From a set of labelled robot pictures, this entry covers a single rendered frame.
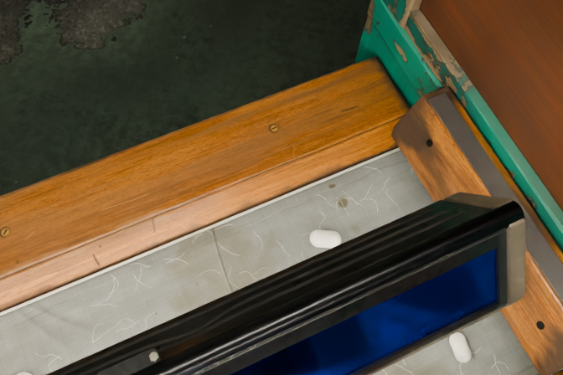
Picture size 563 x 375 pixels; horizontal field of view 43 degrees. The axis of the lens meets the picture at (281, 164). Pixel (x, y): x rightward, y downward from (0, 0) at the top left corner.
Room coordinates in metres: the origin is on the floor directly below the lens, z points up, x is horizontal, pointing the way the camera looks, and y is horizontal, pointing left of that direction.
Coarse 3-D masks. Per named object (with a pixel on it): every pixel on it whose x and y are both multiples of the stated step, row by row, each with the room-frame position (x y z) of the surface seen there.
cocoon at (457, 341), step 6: (450, 336) 0.21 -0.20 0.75; (456, 336) 0.21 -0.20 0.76; (462, 336) 0.21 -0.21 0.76; (450, 342) 0.21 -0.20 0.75; (456, 342) 0.21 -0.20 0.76; (462, 342) 0.21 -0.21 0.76; (456, 348) 0.20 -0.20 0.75; (462, 348) 0.20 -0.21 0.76; (468, 348) 0.20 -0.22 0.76; (456, 354) 0.20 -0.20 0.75; (462, 354) 0.20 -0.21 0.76; (468, 354) 0.20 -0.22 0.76; (462, 360) 0.19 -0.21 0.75; (468, 360) 0.19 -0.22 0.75
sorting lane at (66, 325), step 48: (336, 192) 0.37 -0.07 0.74; (384, 192) 0.38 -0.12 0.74; (192, 240) 0.29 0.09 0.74; (240, 240) 0.29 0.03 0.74; (288, 240) 0.30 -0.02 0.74; (96, 288) 0.22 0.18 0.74; (144, 288) 0.22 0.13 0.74; (192, 288) 0.23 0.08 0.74; (240, 288) 0.24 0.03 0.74; (0, 336) 0.15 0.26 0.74; (48, 336) 0.16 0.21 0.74; (96, 336) 0.17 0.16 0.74; (480, 336) 0.22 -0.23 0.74
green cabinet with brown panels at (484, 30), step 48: (384, 0) 0.57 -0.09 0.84; (432, 0) 0.53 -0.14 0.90; (480, 0) 0.48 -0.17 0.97; (528, 0) 0.44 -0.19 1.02; (432, 48) 0.49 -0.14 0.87; (480, 48) 0.46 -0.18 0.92; (528, 48) 0.42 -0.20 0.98; (480, 96) 0.43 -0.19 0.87; (528, 96) 0.40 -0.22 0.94; (528, 144) 0.37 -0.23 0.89; (528, 192) 0.34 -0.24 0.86
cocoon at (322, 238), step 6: (312, 234) 0.30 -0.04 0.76; (318, 234) 0.30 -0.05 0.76; (324, 234) 0.31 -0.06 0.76; (330, 234) 0.31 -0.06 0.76; (336, 234) 0.31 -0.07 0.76; (312, 240) 0.30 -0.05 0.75; (318, 240) 0.30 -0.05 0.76; (324, 240) 0.30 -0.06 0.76; (330, 240) 0.30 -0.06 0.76; (336, 240) 0.30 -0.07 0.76; (318, 246) 0.29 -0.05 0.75; (324, 246) 0.30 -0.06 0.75; (330, 246) 0.30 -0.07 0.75
